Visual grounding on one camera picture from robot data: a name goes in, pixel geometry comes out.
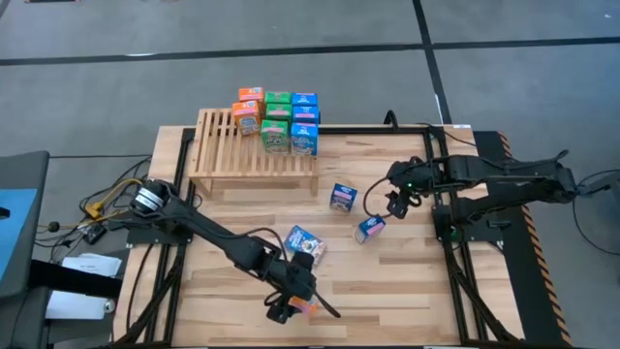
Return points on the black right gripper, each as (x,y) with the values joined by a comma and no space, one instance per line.
(407,177)

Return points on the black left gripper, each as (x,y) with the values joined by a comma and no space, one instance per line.
(295,281)

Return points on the orange Mini-Wheats cereal box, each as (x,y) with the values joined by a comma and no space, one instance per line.
(251,94)
(304,306)
(247,116)

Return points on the blue Frosted Flakes cereal box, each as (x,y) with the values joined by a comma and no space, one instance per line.
(305,240)
(370,228)
(343,196)

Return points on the blue Rice Krispies cereal box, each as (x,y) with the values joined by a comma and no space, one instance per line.
(304,138)
(305,99)
(306,115)

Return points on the green Apple Jacks cereal box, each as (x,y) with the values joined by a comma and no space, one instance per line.
(278,112)
(275,136)
(277,98)

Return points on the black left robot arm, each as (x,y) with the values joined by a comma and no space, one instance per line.
(203,228)

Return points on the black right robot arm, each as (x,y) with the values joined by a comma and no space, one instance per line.
(508,174)

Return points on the wooden slatted shelf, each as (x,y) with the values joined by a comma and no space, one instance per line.
(218,155)

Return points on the grey metal stand leg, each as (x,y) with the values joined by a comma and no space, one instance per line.
(605,183)

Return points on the small white round knob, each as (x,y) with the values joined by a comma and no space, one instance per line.
(109,306)

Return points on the white paper sheet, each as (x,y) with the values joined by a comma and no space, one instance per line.
(92,265)
(77,306)

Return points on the black power adapter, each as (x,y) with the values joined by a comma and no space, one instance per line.
(94,234)

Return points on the black flat bar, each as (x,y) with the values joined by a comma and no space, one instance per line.
(68,282)

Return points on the blue panel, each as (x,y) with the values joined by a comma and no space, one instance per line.
(14,228)

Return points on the dark grey side table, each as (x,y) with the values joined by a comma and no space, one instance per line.
(29,167)

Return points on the black aluminium table frame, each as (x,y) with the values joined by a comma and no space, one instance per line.
(358,130)

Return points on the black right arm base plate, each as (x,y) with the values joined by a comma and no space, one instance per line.
(490,236)

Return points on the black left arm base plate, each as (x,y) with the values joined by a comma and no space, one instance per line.
(145,238)

